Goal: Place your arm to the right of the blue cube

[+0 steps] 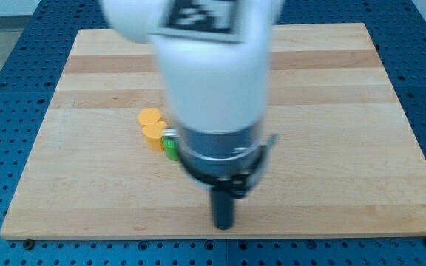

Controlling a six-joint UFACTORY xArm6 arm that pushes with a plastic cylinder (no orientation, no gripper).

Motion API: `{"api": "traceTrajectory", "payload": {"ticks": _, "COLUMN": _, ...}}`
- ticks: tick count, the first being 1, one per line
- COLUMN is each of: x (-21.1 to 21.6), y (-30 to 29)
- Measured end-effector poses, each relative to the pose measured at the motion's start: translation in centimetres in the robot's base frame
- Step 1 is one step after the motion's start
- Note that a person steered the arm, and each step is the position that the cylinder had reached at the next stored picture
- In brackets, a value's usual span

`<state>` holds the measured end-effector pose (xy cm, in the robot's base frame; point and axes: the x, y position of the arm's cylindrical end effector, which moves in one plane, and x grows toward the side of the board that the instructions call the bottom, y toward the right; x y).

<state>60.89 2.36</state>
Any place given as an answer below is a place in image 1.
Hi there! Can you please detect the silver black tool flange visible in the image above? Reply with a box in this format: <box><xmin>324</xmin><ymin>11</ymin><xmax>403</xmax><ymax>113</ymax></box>
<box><xmin>165</xmin><ymin>122</ymin><xmax>277</xmax><ymax>199</ymax></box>

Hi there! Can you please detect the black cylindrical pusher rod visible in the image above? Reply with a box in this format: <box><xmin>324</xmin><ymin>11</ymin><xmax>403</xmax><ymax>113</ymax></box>
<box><xmin>210</xmin><ymin>188</ymin><xmax>234</xmax><ymax>230</ymax></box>

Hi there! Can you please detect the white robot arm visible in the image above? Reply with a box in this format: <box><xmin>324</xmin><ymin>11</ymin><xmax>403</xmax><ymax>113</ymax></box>
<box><xmin>100</xmin><ymin>0</ymin><xmax>283</xmax><ymax>230</ymax></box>

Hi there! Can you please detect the green cylinder block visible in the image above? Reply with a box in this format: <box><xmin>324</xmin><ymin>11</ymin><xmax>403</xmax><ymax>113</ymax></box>
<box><xmin>162</xmin><ymin>136</ymin><xmax>179</xmax><ymax>161</ymax></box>

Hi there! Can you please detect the yellow cylinder block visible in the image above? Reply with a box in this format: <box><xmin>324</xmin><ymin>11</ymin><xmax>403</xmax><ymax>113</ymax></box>
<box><xmin>142</xmin><ymin>121</ymin><xmax>168</xmax><ymax>152</ymax></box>

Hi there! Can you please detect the yellow hexagonal block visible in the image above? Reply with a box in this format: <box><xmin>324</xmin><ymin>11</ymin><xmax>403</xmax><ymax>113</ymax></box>
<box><xmin>137</xmin><ymin>108</ymin><xmax>163</xmax><ymax>127</ymax></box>

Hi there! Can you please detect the wooden board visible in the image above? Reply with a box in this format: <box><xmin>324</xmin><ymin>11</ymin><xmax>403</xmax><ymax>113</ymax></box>
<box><xmin>0</xmin><ymin>23</ymin><xmax>426</xmax><ymax>241</ymax></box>

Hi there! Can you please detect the black white fiducial tag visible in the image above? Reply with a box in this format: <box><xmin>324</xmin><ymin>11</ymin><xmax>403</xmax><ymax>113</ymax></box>
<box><xmin>156</xmin><ymin>0</ymin><xmax>245</xmax><ymax>43</ymax></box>

